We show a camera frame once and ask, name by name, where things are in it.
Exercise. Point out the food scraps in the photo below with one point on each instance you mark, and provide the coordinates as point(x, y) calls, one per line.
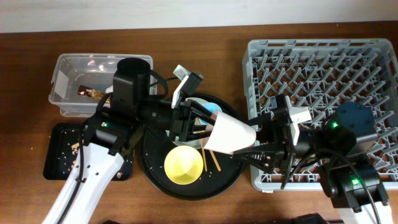
point(68, 152)

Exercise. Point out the yellow bowl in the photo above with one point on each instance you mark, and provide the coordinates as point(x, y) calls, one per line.
point(183, 165)

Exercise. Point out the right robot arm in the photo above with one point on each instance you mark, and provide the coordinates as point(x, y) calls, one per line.
point(348, 178)

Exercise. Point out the pink cup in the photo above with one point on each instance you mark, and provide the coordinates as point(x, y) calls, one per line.
point(228, 134)

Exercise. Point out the clear plastic bin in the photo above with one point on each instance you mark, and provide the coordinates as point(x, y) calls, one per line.
point(71, 84)

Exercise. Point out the round black tray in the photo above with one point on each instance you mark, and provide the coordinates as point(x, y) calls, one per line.
point(152, 153)

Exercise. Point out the grey plate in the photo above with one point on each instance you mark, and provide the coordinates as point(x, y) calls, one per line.
point(194, 144)

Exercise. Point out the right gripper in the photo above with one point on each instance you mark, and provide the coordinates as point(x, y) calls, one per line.
point(281, 149)

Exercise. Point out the blue cup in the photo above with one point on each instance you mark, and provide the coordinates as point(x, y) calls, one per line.
point(212, 107)

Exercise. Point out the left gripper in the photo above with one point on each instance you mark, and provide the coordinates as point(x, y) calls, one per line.
point(181, 127)

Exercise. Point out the wooden chopstick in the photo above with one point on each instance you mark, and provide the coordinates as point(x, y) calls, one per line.
point(203, 155)
point(212, 154)

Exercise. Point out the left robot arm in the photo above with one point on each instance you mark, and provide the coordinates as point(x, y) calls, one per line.
point(120, 120)

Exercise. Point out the white napkin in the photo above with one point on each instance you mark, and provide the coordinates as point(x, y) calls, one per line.
point(109, 89)

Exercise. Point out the grey dishwasher rack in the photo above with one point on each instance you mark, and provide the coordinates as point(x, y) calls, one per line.
point(323, 74)

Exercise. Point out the gold snack wrapper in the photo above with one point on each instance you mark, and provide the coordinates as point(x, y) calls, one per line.
point(90, 92)

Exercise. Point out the black rectangular tray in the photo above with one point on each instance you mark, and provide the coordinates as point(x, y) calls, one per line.
point(50, 164)

